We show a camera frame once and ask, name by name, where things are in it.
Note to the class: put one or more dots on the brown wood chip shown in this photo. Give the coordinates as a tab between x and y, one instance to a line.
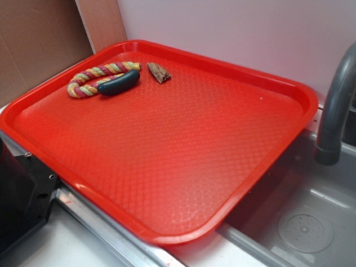
159	73

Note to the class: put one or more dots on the red plastic tray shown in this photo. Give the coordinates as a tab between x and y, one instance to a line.
167	161

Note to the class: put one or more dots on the dark green rubber sausage toy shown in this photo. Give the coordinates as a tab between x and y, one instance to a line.
120	85

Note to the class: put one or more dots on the grey plastic sink basin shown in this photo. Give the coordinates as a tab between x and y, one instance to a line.
300	213

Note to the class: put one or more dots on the brown cardboard panel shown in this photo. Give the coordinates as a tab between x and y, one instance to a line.
40	39

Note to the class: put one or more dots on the grey sink faucet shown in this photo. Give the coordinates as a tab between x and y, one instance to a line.
337	123

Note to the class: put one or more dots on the multicolour rope toy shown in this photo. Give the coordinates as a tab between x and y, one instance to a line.
85	83

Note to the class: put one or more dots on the silver metal rail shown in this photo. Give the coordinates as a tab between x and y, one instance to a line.
79	234

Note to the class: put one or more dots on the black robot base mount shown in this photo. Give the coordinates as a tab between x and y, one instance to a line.
28	188

